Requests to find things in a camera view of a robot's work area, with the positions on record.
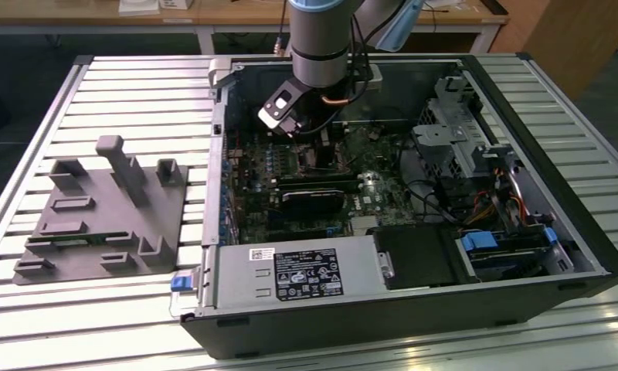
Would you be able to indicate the grey power supply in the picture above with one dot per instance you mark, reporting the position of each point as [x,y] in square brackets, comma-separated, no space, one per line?
[231,266]

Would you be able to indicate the CPU socket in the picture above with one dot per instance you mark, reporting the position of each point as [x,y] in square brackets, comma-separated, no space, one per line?
[305,156]

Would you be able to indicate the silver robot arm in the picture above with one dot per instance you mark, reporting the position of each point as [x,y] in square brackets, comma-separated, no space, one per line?
[318,46]

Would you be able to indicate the silver heat sink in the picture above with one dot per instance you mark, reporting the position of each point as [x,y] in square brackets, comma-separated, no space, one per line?
[363,225]

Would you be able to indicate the grey parts rack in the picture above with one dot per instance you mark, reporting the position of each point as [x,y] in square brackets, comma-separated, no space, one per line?
[82,216]

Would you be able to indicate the green RAM stick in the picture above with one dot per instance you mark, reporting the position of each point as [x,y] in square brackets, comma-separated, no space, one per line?
[77,242]

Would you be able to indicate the black PC case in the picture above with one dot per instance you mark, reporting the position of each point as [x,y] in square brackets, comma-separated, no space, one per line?
[339,332]

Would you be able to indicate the black drive bay cover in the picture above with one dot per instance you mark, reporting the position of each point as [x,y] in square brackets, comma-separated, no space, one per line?
[422,255]

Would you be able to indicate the white box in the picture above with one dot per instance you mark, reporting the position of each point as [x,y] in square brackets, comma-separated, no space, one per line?
[138,7]
[175,4]

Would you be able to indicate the blue plastic latch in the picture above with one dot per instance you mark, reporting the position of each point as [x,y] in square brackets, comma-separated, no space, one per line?
[181,282]
[549,236]

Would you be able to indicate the hard disk in blue carrier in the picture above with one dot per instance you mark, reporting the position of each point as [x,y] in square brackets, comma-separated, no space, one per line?
[475,241]

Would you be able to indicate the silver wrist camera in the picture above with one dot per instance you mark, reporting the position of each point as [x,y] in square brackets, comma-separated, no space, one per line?
[282,106]

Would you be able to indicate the metal drive cage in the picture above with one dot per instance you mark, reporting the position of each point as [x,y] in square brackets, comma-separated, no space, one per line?
[458,108]

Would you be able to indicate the black graphics card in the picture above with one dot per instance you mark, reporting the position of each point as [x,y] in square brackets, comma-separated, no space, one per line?
[311,201]

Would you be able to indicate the wooden desk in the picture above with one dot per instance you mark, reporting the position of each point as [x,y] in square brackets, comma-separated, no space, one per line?
[226,17]

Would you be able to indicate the wooden cabinet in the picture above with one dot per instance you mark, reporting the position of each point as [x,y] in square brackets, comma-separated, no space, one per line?
[571,38]

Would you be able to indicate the green motherboard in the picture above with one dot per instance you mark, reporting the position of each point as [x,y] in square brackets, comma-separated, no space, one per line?
[386,193]

